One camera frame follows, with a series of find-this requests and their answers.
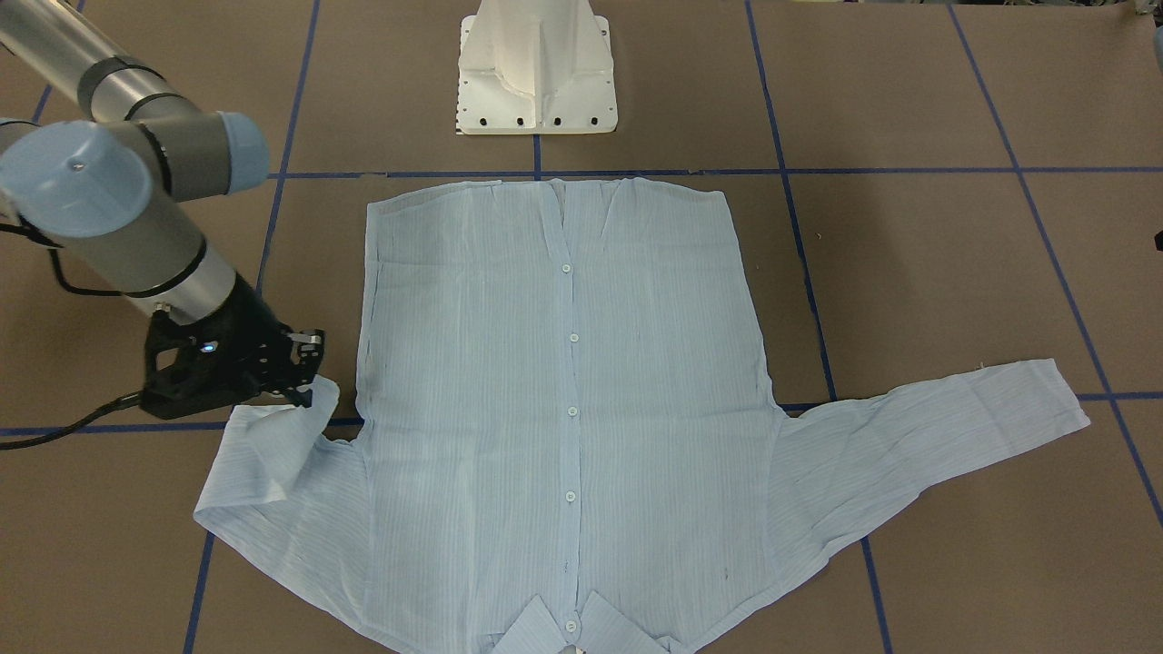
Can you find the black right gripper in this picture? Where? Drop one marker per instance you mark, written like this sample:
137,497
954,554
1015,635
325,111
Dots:
247,318

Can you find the light blue button-up shirt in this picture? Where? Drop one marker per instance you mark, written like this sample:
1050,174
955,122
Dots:
570,439

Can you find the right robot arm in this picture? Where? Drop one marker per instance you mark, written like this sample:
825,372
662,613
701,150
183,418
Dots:
109,188

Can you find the white pedestal column with base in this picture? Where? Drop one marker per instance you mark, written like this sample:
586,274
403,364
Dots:
536,68

